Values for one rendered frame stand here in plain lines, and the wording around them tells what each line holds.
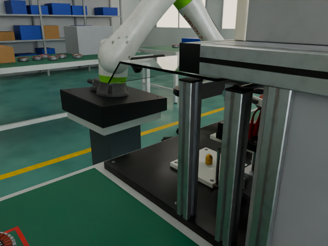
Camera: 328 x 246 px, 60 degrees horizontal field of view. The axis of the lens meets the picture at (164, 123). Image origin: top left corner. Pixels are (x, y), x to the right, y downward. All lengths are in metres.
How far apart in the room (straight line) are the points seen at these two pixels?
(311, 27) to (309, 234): 0.29
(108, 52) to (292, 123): 0.83
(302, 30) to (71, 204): 0.58
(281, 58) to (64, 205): 0.55
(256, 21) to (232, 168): 0.24
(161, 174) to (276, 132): 0.42
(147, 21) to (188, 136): 0.68
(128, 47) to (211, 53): 0.70
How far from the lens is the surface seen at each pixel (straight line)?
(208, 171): 0.76
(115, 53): 1.10
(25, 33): 6.77
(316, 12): 0.48
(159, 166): 0.80
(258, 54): 0.39
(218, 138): 0.70
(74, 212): 0.69
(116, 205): 0.69
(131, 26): 1.12
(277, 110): 0.39
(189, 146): 0.52
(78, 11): 7.22
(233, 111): 0.45
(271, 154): 0.41
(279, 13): 0.50
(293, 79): 0.37
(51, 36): 6.96
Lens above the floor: 1.15
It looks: 20 degrees down
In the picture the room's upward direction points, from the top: straight up
